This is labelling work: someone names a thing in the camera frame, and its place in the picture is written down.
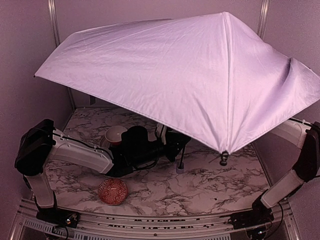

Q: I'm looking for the lilac folding umbrella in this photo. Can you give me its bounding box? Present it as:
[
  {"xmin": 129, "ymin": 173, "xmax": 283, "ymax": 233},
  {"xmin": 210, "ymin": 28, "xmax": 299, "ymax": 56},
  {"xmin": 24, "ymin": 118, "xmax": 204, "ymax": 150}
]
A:
[{"xmin": 35, "ymin": 12, "xmax": 320, "ymax": 153}]

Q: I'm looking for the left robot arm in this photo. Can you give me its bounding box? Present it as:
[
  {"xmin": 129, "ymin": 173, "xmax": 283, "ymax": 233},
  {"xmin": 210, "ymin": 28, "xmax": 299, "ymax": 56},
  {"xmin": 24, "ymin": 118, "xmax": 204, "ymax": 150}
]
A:
[{"xmin": 14, "ymin": 119, "xmax": 191, "ymax": 212}]

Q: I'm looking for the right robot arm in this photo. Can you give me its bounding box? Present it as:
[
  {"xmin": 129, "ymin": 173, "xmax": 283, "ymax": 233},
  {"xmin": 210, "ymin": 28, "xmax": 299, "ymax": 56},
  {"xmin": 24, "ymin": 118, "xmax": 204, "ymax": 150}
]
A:
[{"xmin": 252, "ymin": 118, "xmax": 320, "ymax": 216}]

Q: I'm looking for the white bowl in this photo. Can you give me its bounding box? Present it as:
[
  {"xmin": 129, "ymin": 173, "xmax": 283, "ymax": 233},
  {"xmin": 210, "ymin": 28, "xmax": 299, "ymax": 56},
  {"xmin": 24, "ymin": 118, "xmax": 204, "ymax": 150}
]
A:
[{"xmin": 104, "ymin": 125, "xmax": 127, "ymax": 144}]

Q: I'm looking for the patterned plate under bowl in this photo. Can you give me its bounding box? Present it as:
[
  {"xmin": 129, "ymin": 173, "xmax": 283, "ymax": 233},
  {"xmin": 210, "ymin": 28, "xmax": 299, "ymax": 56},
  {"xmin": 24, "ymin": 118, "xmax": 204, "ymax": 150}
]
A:
[{"xmin": 99, "ymin": 136, "xmax": 121, "ymax": 150}]

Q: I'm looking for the red patterned bowl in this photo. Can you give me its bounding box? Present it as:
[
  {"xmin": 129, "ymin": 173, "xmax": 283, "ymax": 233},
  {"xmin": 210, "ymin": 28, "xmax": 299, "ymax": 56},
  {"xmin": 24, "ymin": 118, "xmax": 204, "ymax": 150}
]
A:
[{"xmin": 97, "ymin": 178, "xmax": 129, "ymax": 206}]

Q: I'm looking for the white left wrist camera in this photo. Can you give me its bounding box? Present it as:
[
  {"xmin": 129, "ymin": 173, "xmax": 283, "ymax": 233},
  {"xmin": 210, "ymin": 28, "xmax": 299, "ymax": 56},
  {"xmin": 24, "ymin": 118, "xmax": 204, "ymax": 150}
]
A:
[{"xmin": 154, "ymin": 123, "xmax": 167, "ymax": 145}]

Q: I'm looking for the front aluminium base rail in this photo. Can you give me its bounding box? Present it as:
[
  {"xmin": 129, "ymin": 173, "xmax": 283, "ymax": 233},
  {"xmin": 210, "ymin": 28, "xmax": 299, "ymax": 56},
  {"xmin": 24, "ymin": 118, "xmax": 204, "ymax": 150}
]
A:
[{"xmin": 9, "ymin": 199, "xmax": 301, "ymax": 240}]

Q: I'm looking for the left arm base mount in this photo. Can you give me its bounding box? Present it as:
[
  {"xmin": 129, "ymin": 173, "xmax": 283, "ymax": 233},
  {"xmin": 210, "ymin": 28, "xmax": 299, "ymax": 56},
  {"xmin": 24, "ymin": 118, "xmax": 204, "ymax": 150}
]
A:
[{"xmin": 36, "ymin": 209, "xmax": 80, "ymax": 228}]

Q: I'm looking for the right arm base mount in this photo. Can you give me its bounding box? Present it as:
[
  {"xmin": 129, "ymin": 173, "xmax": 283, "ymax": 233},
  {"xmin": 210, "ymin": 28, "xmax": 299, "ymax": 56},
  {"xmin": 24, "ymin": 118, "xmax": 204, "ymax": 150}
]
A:
[{"xmin": 228, "ymin": 209, "xmax": 274, "ymax": 230}]

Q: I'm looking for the left aluminium frame post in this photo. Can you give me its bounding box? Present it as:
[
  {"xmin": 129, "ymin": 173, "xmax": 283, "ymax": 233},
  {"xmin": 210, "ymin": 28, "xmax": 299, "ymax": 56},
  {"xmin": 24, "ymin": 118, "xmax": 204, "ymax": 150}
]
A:
[{"xmin": 47, "ymin": 0, "xmax": 77, "ymax": 111}]

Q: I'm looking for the aluminium frame post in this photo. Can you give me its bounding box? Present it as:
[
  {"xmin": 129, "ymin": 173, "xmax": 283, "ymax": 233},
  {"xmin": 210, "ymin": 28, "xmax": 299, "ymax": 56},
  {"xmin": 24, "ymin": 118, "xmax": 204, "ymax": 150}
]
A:
[
  {"xmin": 47, "ymin": 0, "xmax": 77, "ymax": 111},
  {"xmin": 257, "ymin": 0, "xmax": 270, "ymax": 39}
]

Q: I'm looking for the right aluminium frame post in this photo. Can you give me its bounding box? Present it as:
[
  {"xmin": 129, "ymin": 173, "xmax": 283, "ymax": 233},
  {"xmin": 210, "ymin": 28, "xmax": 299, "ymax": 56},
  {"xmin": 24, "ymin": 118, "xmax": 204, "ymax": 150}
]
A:
[{"xmin": 257, "ymin": 0, "xmax": 270, "ymax": 39}]

